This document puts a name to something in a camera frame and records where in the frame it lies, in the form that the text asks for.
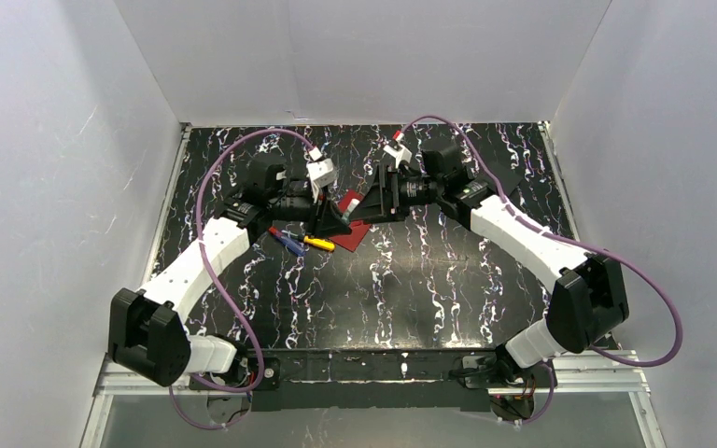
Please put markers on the aluminium frame rail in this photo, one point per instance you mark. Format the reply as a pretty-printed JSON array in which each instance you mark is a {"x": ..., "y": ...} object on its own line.
[{"x": 596, "y": 404}]

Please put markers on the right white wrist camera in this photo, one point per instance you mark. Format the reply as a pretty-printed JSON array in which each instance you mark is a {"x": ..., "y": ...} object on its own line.
[{"x": 399, "y": 152}]

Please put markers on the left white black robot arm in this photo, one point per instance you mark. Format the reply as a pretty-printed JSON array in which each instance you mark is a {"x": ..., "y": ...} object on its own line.
[{"x": 147, "y": 332}]

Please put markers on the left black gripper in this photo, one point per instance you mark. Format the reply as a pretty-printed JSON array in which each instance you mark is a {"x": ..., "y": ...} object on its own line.
[{"x": 320, "y": 210}]

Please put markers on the yellow handled screwdriver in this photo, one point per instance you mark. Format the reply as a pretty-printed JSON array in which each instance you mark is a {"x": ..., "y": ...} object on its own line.
[{"x": 321, "y": 244}]

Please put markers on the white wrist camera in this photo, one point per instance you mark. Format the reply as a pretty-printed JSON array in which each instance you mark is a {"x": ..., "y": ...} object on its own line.
[
  {"x": 321, "y": 172},
  {"x": 399, "y": 152}
]

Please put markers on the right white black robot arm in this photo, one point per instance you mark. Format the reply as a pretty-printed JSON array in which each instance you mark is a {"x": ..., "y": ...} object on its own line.
[{"x": 588, "y": 296}]

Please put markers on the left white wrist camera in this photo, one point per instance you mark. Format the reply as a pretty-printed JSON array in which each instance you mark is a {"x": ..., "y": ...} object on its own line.
[{"x": 321, "y": 172}]

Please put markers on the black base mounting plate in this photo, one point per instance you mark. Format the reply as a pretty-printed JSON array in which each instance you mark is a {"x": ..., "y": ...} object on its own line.
[{"x": 385, "y": 379}]

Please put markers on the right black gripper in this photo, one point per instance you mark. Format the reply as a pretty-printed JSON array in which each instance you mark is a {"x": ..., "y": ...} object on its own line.
[{"x": 387, "y": 194}]

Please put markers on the red envelope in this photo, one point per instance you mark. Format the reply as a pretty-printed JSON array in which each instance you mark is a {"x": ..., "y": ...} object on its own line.
[{"x": 359, "y": 229}]

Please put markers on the black flat plate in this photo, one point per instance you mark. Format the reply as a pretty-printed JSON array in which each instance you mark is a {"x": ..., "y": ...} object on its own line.
[{"x": 507, "y": 177}]

